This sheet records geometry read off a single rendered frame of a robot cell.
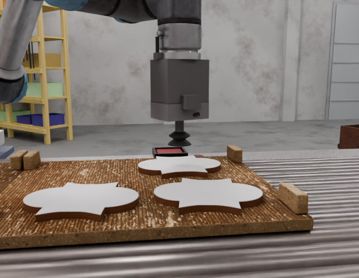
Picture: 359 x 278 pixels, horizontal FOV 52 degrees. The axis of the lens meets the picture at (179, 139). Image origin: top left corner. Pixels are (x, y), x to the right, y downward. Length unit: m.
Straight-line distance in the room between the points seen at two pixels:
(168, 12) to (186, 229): 0.36
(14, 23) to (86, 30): 7.11
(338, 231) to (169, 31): 0.39
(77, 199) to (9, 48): 0.71
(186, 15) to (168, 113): 0.16
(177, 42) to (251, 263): 0.37
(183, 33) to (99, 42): 7.56
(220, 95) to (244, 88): 0.58
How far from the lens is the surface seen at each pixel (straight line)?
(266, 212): 0.48
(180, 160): 0.70
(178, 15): 0.63
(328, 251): 0.45
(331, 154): 0.96
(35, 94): 6.33
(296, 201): 0.48
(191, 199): 0.49
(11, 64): 1.17
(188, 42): 0.62
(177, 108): 0.62
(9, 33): 1.12
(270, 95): 8.92
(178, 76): 0.62
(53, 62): 6.35
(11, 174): 0.71
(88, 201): 0.49
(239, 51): 8.63
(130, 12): 0.69
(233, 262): 0.41
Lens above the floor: 1.11
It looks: 10 degrees down
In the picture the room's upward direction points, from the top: straight up
